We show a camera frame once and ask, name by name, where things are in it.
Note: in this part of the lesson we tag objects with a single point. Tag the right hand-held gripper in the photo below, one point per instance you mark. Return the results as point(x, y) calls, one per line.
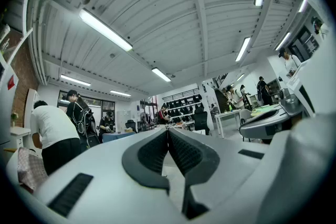
point(294, 102)

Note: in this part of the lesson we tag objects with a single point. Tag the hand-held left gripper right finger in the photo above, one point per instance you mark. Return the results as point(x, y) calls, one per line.
point(223, 165)

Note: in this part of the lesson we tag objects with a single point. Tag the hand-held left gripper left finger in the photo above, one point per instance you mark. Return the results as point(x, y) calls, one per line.
point(105, 165)

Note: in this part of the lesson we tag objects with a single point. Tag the white long table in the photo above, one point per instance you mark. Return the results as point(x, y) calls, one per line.
point(228, 114)

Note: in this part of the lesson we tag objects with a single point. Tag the blue covered table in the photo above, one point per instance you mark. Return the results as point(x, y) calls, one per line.
point(118, 136)

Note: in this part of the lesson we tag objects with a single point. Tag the black office chair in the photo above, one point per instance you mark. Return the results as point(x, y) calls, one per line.
point(201, 120)

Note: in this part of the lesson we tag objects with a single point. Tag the shelf of black bags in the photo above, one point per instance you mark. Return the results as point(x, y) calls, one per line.
point(183, 108)

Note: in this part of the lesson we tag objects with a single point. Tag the pink checked cloth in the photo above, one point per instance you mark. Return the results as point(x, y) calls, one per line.
point(32, 169)

